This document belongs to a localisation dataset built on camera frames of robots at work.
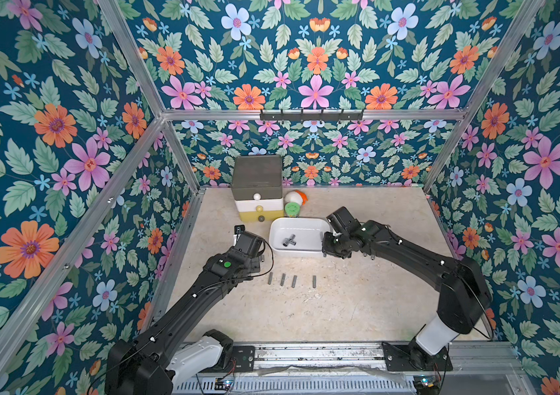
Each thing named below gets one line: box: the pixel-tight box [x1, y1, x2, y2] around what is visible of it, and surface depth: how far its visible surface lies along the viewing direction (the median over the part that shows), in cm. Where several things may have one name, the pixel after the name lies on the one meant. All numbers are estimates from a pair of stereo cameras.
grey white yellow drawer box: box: [231, 154, 284, 224], surface depth 103 cm
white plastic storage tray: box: [268, 217, 332, 258], surface depth 103 cm
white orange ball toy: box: [284, 190, 308, 205], surface depth 113 cm
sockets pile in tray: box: [282, 233, 297, 247], surface depth 101 cm
